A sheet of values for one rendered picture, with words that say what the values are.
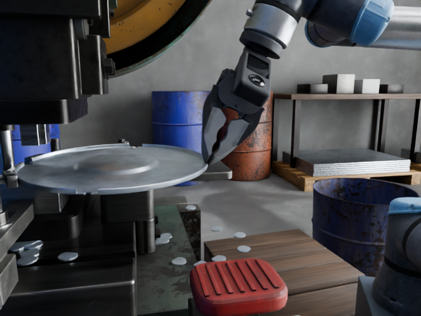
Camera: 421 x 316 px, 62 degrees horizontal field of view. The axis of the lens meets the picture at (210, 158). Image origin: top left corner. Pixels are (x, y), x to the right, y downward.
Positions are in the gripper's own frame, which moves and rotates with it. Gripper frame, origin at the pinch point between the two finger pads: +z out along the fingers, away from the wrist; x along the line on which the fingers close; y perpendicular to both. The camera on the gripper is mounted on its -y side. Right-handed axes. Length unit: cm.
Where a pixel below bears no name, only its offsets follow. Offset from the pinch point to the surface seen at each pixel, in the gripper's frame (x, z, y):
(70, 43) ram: 23.7, -7.1, -6.8
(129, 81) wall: 62, 7, 328
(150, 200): 6.1, 9.3, -2.9
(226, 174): -2.8, 0.8, -3.5
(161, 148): 7.5, 4.2, 13.1
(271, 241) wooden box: -44, 28, 65
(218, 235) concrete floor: -48, 65, 152
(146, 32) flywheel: 21.6, -16.5, 34.8
